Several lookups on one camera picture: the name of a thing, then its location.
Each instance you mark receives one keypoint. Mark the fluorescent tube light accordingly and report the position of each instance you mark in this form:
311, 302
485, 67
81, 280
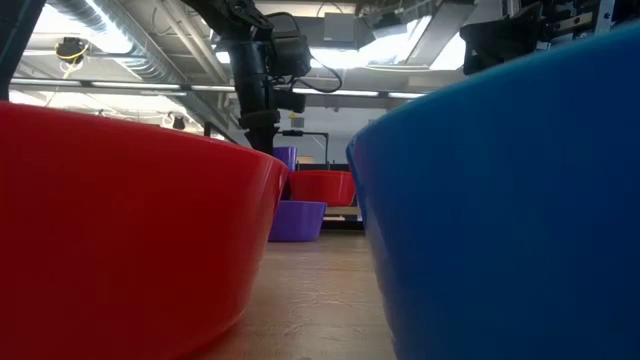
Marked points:
340, 93
135, 86

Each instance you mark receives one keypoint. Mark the grey ceiling box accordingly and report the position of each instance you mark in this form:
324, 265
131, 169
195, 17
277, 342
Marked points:
340, 27

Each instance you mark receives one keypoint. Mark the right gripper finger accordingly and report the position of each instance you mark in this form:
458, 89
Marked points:
500, 40

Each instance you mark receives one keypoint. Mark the silver ceiling panel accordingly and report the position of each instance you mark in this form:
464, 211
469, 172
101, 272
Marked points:
440, 35

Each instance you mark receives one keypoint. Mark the blue plastic mini bowl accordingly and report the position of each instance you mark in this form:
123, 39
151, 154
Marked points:
500, 225

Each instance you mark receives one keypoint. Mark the silver spiral duct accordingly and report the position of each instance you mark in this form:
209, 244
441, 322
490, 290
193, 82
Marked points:
140, 45

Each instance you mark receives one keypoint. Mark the red plastic mini bowl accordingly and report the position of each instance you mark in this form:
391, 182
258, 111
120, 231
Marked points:
125, 240
322, 190

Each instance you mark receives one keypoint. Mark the purple plastic mini bowl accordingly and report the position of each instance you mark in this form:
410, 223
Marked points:
300, 222
286, 159

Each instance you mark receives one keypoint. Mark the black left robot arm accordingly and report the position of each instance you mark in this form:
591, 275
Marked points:
250, 75

